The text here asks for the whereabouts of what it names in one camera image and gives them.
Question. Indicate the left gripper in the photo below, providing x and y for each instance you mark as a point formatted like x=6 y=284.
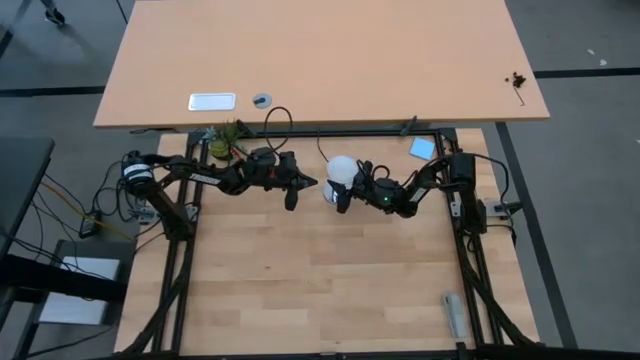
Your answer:
x=286 y=172

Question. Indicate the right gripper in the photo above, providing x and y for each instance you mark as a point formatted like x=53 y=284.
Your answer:
x=375 y=192

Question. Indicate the white flood lightbulb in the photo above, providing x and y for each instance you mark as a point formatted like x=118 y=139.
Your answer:
x=342 y=170

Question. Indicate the chrome lamp socket base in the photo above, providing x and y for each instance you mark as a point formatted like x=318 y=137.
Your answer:
x=328 y=196

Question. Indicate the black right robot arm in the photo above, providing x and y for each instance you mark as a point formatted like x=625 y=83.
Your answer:
x=467 y=200

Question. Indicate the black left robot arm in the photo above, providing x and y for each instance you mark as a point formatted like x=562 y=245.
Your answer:
x=205 y=179

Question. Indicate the light blue square pad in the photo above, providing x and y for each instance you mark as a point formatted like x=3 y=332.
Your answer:
x=422 y=149

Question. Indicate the black desk clamp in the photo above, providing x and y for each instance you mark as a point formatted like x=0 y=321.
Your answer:
x=246 y=129
x=409 y=126

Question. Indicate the small potted green plant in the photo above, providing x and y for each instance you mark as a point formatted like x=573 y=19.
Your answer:
x=222 y=145

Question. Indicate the white rectangular tray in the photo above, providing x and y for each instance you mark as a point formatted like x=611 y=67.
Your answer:
x=212 y=102

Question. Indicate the large beige desk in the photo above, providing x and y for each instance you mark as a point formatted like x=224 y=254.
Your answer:
x=325 y=60

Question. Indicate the grey oblong device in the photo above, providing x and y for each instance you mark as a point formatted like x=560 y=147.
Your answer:
x=454 y=315

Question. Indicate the dark dried plant debris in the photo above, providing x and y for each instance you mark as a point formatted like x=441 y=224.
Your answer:
x=518 y=80

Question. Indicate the black power brick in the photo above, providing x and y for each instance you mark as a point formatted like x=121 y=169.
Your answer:
x=91 y=225

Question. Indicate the grey white floor box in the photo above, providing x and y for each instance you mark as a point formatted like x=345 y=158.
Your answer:
x=75 y=312

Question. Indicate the black desk foot bar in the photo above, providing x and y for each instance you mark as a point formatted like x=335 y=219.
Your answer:
x=50 y=280

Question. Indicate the dark desk top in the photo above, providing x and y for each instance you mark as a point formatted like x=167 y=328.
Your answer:
x=20 y=170

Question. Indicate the black chair caster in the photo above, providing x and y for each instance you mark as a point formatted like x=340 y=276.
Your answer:
x=54 y=16

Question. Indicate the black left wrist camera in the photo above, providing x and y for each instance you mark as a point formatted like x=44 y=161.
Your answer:
x=291 y=200

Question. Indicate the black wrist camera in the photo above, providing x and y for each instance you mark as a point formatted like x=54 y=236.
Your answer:
x=291 y=200
x=344 y=201

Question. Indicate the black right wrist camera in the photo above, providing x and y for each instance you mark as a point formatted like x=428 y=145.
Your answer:
x=344 y=201

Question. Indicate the silver mounting bracket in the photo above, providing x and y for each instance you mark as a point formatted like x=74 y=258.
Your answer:
x=145 y=215
x=497 y=207

